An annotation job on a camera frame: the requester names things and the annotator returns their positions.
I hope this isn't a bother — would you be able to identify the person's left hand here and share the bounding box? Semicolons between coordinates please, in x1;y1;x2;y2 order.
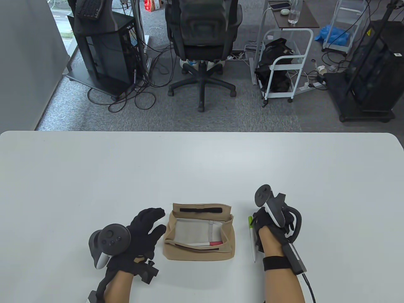
107;207;167;274

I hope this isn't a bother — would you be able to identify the person's right hand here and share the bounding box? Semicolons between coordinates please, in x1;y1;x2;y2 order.
252;208;287;253

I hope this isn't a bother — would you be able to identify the green capped white twist pen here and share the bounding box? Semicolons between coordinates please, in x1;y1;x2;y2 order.
248;216;257;263

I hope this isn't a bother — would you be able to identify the beige fabric pencil pouch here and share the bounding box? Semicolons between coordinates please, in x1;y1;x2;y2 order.
163;203;235;261

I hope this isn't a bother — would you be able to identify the person's right forearm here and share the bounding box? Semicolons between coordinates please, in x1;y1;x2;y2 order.
259;226;306;303

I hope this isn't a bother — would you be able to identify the person's left forearm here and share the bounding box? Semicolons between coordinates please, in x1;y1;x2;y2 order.
103;271;133;303

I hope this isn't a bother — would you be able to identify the black VR controller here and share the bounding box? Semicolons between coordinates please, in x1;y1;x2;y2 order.
89;223;131;270
254;184;302;242

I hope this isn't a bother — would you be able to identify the white metal trolley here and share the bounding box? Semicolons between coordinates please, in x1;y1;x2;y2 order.
261;28;314;108

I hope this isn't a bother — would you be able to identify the black bag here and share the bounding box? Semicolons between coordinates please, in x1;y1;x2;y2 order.
254;38;299;93

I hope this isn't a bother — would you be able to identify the white and blue plastic bag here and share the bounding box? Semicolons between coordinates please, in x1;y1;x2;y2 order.
180;58;225;74

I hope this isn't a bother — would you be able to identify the black computer cart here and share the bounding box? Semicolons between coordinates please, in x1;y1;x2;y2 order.
66;0;146;101

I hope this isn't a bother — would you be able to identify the white rolling cart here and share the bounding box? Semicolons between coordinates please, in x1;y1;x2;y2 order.
322;0;370;54

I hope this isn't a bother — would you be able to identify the black equipment rack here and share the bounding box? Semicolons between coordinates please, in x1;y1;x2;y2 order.
325;0;404;123

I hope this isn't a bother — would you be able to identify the black office chair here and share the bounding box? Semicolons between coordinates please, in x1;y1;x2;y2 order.
165;0;243;113

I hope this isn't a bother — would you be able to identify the brown side table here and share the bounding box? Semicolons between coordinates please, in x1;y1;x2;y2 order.
251;0;320;86

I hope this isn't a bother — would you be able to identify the clear water bottle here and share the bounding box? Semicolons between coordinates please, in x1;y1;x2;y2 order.
288;0;303;24

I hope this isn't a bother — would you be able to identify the glass window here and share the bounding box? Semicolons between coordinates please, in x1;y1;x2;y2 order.
47;0;79;56

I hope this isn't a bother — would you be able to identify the black keyboard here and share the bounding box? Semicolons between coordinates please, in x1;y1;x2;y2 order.
75;0;105;22

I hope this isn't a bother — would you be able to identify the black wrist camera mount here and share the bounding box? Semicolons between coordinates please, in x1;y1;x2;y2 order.
133;256;159;284

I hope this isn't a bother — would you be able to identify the black wrist strap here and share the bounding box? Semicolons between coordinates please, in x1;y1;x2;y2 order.
263;256;299;272

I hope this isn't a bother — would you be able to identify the black sensor cable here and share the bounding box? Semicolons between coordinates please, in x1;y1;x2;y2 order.
301;273;316;303

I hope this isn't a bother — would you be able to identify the tangle of black floor cables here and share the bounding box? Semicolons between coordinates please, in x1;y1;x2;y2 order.
87;41;177;113

